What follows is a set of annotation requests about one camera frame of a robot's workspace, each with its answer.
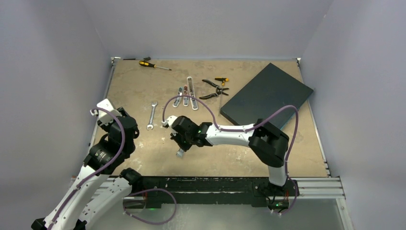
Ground black flat box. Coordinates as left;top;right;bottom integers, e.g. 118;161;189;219
220;64;314;126

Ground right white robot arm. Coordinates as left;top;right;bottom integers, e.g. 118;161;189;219
162;115;289;195

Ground silver stapler magazine tray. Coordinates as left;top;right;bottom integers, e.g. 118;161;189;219
172;87;183;108

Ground silver open-end wrench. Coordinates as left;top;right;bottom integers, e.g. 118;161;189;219
146;101;158;130

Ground small yellow black screwdriver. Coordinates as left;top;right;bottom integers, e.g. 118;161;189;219
214;78;229;86

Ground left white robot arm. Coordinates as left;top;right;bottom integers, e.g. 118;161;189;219
31;103;143;230

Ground aluminium frame rail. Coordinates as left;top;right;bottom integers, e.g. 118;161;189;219
286;177;345;201

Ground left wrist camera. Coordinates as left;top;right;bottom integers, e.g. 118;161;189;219
90;99;122;126

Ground silver staple strip block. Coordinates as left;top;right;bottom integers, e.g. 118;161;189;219
176;149;184;158

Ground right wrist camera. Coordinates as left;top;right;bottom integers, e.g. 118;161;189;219
161;115;178;128

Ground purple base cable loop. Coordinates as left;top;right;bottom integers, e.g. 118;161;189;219
122;189;177;225

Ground red silver stapler insert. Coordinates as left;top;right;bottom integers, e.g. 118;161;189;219
183;85;189;107

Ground black handled pliers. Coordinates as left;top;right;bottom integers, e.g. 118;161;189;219
199;79;230;100

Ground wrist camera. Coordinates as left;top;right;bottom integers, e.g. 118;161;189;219
90;99;122;126
161;115;178;128

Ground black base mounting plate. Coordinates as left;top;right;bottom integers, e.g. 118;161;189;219
132;176;298;209

